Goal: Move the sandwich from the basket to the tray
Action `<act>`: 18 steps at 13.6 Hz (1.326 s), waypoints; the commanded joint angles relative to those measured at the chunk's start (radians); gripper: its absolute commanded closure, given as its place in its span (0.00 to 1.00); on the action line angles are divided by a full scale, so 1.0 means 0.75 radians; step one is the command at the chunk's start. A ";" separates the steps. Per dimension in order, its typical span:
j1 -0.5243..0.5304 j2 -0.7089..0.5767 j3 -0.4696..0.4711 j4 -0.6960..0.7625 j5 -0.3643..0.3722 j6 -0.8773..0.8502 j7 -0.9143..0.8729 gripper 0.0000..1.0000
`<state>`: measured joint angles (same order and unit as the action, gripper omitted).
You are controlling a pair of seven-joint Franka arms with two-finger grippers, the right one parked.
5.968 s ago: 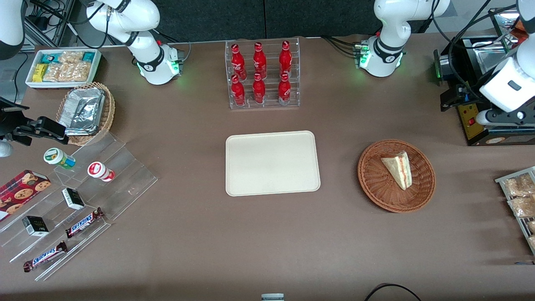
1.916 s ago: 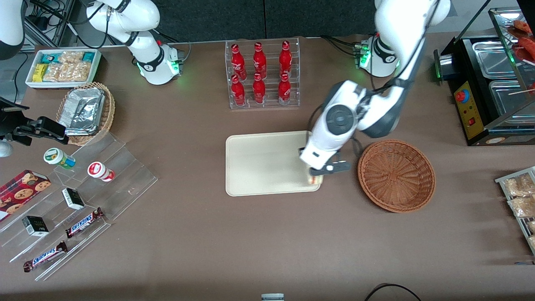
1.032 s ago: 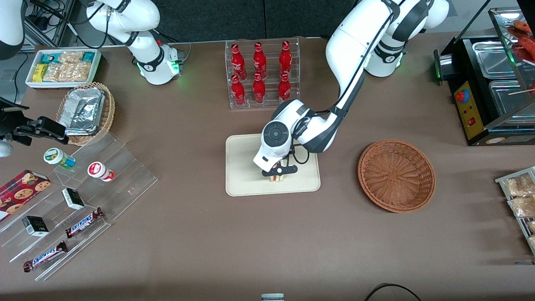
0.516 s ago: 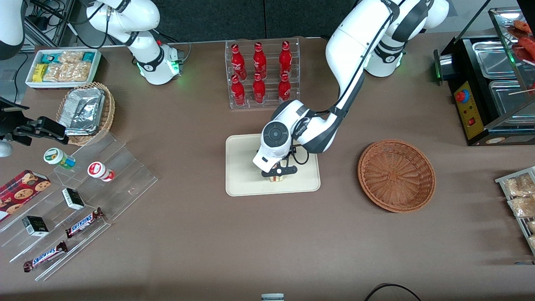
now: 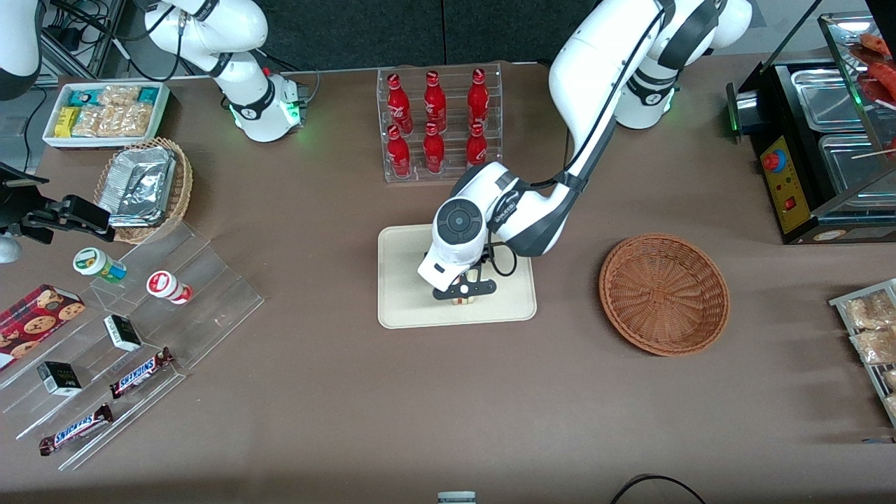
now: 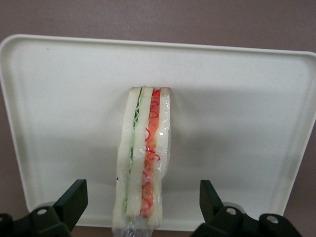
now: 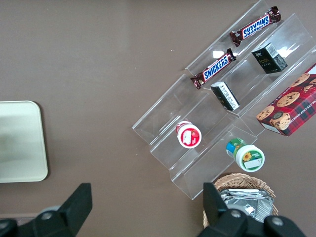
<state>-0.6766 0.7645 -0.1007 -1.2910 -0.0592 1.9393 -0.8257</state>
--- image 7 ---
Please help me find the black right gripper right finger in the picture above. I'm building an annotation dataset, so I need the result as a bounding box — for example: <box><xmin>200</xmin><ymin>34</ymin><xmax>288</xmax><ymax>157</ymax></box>
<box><xmin>197</xmin><ymin>182</ymin><xmax>249</xmax><ymax>237</ymax></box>

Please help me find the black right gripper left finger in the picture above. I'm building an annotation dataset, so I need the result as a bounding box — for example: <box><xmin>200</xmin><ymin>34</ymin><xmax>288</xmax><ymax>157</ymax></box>
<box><xmin>18</xmin><ymin>182</ymin><xmax>93</xmax><ymax>237</ymax></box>

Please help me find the foil wrapped sandwich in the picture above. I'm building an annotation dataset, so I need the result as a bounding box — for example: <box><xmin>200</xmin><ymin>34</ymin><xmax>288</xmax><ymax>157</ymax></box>
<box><xmin>217</xmin><ymin>189</ymin><xmax>275</xmax><ymax>223</ymax></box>

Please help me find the woven wicker basket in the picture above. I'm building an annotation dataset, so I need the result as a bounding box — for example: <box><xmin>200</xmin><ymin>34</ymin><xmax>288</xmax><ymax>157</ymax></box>
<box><xmin>202</xmin><ymin>172</ymin><xmax>279</xmax><ymax>229</ymax></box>

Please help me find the beige plastic tray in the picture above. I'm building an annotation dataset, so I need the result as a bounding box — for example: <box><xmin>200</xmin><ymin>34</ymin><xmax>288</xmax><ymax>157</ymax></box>
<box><xmin>0</xmin><ymin>100</ymin><xmax>49</xmax><ymax>184</ymax></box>

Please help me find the green sunflower lid cup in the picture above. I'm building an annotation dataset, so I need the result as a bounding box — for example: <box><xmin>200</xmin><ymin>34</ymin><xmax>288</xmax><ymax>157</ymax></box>
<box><xmin>225</xmin><ymin>138</ymin><xmax>266</xmax><ymax>173</ymax></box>

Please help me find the red lid yogurt cup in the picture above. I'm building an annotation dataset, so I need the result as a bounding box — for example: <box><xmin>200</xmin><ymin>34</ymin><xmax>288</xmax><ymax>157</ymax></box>
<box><xmin>175</xmin><ymin>120</ymin><xmax>202</xmax><ymax>149</ymax></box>

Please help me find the clear acrylic tiered stand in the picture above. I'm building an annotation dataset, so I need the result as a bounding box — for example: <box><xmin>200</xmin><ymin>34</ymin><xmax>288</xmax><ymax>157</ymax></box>
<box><xmin>131</xmin><ymin>73</ymin><xmax>259</xmax><ymax>200</ymax></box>
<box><xmin>184</xmin><ymin>0</ymin><xmax>316</xmax><ymax>139</ymax></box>

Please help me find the black box with white label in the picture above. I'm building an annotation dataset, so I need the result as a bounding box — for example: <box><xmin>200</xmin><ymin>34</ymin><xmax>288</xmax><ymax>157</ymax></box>
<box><xmin>210</xmin><ymin>81</ymin><xmax>240</xmax><ymax>112</ymax></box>

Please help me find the red tartan cookie box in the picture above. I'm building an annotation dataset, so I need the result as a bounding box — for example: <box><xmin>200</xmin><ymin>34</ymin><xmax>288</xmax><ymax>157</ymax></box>
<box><xmin>256</xmin><ymin>63</ymin><xmax>316</xmax><ymax>137</ymax></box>

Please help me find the Snickers chocolate bar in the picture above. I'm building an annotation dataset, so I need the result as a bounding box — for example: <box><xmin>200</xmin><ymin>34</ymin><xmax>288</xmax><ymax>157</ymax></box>
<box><xmin>190</xmin><ymin>48</ymin><xmax>237</xmax><ymax>90</ymax></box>
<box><xmin>229</xmin><ymin>6</ymin><xmax>282</xmax><ymax>47</ymax></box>

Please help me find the black box with gold print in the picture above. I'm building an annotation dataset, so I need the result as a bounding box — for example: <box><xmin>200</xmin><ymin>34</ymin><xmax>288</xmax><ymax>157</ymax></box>
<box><xmin>251</xmin><ymin>42</ymin><xmax>288</xmax><ymax>75</ymax></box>

